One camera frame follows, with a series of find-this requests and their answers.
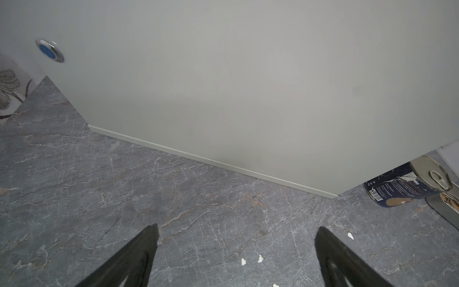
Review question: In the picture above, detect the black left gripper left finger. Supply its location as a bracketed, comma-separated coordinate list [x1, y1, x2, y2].
[78, 224, 160, 287]

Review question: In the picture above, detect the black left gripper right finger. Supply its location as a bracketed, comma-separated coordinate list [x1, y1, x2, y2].
[314, 227, 391, 287]

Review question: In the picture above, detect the dark blue can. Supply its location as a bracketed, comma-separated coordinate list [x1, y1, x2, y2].
[363, 155, 456, 208]

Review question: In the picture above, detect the round blue cabinet lock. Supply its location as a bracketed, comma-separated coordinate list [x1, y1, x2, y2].
[35, 38, 65, 63]

